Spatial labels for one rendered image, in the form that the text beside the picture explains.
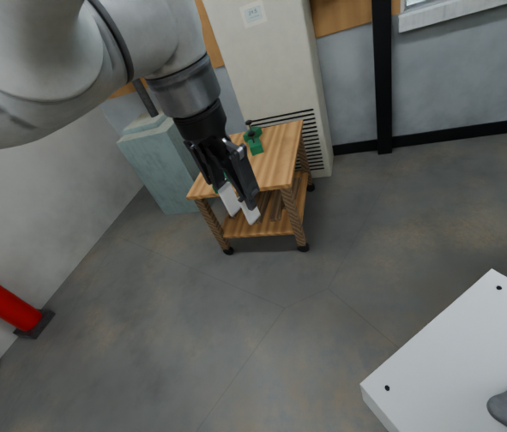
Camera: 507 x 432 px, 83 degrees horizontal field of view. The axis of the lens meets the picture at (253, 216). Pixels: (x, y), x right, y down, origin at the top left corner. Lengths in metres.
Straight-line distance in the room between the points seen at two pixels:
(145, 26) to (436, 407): 0.66
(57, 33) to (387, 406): 0.63
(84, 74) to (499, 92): 2.32
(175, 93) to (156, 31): 0.07
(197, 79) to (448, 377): 0.61
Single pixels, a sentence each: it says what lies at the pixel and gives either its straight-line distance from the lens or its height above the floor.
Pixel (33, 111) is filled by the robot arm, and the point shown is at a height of 1.26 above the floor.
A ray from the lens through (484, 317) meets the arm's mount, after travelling 0.70.
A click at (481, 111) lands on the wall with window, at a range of 2.45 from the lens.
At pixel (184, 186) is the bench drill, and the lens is 2.24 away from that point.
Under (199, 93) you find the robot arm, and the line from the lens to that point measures 0.41.
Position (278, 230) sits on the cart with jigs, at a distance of 1.63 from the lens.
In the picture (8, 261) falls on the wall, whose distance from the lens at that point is 2.50.
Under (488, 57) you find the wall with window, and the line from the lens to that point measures 2.31.
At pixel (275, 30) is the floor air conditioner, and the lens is 1.86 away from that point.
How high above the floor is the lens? 1.29
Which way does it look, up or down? 38 degrees down
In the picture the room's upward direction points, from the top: 23 degrees counter-clockwise
